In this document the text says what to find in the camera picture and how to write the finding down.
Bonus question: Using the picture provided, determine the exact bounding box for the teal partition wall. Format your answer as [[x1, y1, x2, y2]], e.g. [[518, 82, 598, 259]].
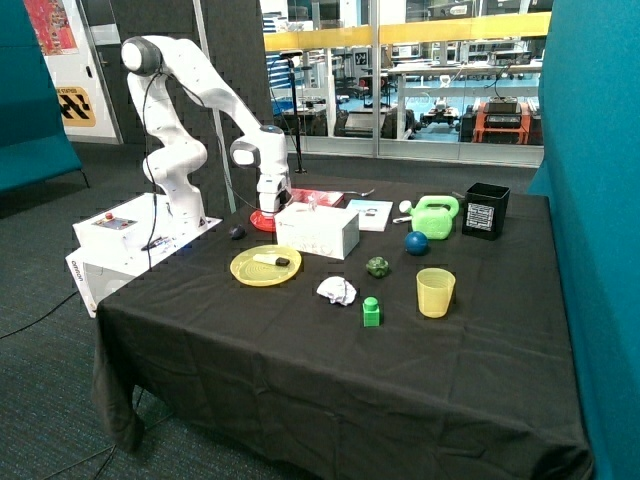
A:
[[530, 1, 639, 479]]

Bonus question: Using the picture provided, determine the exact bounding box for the red plastic plate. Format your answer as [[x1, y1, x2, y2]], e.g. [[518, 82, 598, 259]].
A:
[[249, 210, 276, 233]]

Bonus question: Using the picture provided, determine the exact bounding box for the yellow highlighter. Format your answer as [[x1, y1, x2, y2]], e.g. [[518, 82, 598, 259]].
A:
[[252, 254, 290, 267]]

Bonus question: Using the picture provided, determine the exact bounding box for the red book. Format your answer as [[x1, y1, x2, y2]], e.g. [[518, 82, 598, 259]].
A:
[[291, 188, 344, 207]]

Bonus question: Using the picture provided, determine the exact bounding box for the white cardboard box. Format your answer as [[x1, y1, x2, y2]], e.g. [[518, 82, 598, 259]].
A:
[[274, 202, 360, 260]]

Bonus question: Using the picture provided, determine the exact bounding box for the blue ball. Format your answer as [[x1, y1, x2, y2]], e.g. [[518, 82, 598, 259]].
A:
[[404, 231, 429, 256]]

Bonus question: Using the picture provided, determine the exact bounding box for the yellow plastic cup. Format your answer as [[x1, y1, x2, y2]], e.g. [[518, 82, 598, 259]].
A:
[[416, 268, 456, 319]]

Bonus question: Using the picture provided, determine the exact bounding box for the yellow plastic plate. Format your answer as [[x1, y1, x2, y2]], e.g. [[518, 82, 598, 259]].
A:
[[229, 245, 302, 287]]

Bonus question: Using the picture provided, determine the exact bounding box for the black square bin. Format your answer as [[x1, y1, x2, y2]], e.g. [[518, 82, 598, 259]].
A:
[[462, 182, 510, 241]]

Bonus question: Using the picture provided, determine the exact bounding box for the dark green toy vegetable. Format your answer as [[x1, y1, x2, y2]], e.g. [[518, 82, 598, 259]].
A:
[[366, 256, 390, 279]]

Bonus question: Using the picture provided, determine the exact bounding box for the green toy watering can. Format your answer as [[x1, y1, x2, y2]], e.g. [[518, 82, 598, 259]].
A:
[[399, 195, 460, 240]]

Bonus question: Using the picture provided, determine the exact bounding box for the black tripod stand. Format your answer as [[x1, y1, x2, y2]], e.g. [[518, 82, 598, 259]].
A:
[[279, 49, 307, 174]]

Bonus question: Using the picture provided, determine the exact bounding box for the red poster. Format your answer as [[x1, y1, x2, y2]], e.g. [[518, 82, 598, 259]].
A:
[[23, 0, 79, 57]]

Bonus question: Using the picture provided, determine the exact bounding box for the crumpled white paper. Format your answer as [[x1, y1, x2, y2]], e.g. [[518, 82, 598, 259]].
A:
[[316, 276, 357, 306]]

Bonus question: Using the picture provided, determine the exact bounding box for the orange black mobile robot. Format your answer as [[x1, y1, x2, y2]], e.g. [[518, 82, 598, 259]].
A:
[[458, 96, 543, 146]]

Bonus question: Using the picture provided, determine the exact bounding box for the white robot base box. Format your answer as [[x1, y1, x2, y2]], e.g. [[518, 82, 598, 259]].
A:
[[66, 193, 221, 317]]

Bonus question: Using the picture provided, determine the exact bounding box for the light blue book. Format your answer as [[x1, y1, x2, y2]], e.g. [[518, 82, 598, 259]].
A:
[[346, 199, 393, 232]]

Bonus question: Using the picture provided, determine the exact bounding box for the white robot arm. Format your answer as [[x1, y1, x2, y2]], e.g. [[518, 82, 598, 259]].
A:
[[121, 35, 291, 232]]

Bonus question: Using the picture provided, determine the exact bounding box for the green toy block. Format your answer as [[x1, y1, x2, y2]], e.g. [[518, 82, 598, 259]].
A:
[[362, 297, 381, 328]]

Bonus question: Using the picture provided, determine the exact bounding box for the dark blue small object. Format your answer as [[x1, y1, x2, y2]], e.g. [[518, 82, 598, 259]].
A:
[[228, 224, 247, 240]]

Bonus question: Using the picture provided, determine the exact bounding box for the black tablecloth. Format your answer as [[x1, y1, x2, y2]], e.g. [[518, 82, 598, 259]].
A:
[[92, 195, 595, 479]]

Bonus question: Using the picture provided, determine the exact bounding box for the metal spoon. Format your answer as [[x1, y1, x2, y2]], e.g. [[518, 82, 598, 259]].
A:
[[342, 188, 376, 198]]

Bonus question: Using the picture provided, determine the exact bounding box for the yellow black warning sign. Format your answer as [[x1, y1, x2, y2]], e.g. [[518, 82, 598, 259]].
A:
[[56, 86, 96, 128]]

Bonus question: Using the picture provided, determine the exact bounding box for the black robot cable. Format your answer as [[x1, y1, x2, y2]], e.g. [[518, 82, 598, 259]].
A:
[[141, 69, 266, 271]]

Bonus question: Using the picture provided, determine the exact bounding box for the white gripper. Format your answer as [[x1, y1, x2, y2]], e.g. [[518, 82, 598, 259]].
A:
[[257, 173, 291, 216]]

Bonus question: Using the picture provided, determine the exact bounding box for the teal sofa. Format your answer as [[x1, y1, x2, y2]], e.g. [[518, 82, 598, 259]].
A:
[[0, 1, 83, 193]]

